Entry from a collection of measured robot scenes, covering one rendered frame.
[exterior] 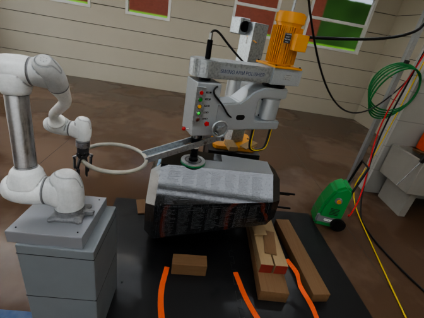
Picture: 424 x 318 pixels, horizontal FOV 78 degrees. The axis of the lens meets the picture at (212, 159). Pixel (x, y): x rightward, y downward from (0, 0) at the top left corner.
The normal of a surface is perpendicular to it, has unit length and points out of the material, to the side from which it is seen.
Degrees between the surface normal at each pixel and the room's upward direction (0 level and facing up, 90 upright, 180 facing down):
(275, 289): 0
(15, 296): 0
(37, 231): 3
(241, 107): 90
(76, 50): 90
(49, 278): 90
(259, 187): 45
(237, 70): 90
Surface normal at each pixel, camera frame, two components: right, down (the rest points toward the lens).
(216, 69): 0.41, 0.47
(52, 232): 0.13, -0.91
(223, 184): 0.17, -0.30
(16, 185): 0.04, 0.29
